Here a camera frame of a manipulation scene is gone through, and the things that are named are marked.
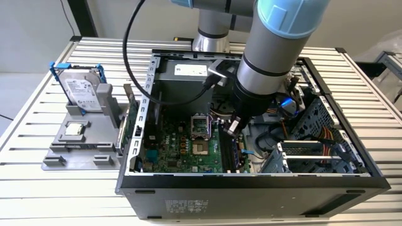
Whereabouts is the black RAM slot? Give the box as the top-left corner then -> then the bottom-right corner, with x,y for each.
219,120 -> 229,174
227,137 -> 242,174

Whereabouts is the round black speaker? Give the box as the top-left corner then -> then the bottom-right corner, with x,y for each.
213,98 -> 235,115

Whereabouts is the metal socket cover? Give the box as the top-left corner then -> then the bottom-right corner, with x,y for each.
191,114 -> 211,140

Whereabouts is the grey power supply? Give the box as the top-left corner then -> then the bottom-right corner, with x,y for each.
155,58 -> 217,118

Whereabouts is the metal disk bay cage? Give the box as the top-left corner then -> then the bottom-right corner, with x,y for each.
261,140 -> 362,175

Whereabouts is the CPU socket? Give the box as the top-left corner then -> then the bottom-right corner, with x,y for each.
191,140 -> 211,156

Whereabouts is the black case fan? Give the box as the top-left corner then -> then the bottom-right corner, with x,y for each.
147,93 -> 165,132

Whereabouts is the green motherboard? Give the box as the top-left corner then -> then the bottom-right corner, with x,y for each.
143,116 -> 253,174

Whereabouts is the green graphics card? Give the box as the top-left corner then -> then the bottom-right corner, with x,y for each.
115,81 -> 141,157

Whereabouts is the black PC case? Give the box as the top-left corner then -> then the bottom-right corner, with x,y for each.
115,48 -> 392,221

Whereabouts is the clear plastic bag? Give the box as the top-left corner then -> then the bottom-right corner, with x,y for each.
358,29 -> 402,63

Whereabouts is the grey parts rack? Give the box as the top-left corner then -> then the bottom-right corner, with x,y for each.
40,84 -> 127,172

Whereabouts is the hard disk in blue carrier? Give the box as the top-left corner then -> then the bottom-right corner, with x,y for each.
48,61 -> 107,116

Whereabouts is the silver CPU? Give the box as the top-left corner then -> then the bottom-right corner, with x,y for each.
64,123 -> 84,137

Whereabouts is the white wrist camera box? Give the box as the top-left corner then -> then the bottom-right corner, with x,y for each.
278,97 -> 303,117

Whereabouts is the thin orange wire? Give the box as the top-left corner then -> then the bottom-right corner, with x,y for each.
281,119 -> 290,141

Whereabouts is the black looped wire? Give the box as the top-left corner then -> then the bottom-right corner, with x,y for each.
255,123 -> 283,152

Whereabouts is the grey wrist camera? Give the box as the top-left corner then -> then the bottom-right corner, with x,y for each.
206,59 -> 242,87

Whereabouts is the orange yellow wire bundle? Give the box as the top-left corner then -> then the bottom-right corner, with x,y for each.
317,126 -> 336,165

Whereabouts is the thick black camera cable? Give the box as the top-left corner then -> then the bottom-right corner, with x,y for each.
122,0 -> 221,105

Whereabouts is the black frame post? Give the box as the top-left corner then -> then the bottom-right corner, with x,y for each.
67,0 -> 99,38

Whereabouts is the thin black wall cable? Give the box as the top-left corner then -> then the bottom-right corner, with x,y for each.
62,0 -> 76,36

